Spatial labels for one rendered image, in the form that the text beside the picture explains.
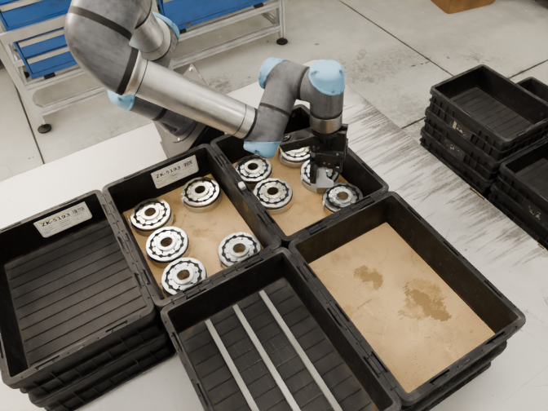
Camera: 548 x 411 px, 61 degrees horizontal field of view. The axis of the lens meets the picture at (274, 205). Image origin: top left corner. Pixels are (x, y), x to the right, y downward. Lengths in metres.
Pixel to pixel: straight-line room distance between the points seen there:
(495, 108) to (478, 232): 0.88
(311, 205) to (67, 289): 0.63
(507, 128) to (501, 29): 1.75
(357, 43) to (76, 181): 2.33
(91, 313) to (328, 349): 0.53
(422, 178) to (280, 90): 0.63
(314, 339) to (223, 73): 2.42
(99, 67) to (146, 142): 0.77
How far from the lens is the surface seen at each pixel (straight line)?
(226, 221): 1.21
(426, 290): 1.11
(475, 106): 2.18
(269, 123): 1.03
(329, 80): 0.99
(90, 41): 0.94
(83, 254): 1.26
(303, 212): 1.21
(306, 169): 1.28
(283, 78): 1.05
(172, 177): 1.28
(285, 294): 1.08
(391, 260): 1.14
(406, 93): 3.02
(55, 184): 1.67
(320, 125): 1.07
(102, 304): 1.16
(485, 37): 3.66
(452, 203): 1.46
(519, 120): 2.17
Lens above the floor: 1.77
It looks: 50 degrees down
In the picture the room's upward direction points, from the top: 5 degrees counter-clockwise
